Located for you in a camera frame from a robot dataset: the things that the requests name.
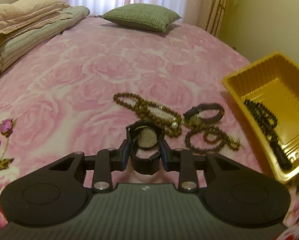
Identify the dark bead necklace with tassel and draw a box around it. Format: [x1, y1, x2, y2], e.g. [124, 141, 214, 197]
[244, 99, 293, 171]

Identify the beige side curtain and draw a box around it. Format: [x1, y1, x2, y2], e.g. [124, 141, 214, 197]
[206, 0, 228, 37]

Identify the brown wooden bead necklace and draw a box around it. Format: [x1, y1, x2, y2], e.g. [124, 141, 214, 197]
[113, 92, 184, 138]

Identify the striped folded quilt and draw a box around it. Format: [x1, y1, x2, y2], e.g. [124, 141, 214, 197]
[0, 6, 90, 74]

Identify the pink rose bedspread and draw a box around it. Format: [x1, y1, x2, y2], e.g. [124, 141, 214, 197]
[0, 17, 299, 239]

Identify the black watch round face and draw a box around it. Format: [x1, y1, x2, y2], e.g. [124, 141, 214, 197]
[126, 120, 164, 175]

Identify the beige pillow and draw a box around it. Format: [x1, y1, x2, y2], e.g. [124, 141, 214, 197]
[0, 0, 73, 46]

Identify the dark strap gold watch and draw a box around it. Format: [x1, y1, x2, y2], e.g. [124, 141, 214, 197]
[183, 103, 225, 125]

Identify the green checked cushion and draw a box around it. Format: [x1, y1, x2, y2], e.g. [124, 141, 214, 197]
[98, 3, 181, 33]

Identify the reddish bead bracelet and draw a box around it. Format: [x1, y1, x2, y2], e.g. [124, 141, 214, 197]
[184, 125, 245, 155]

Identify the yellow plastic tray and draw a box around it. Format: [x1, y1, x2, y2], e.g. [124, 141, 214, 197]
[222, 52, 299, 184]

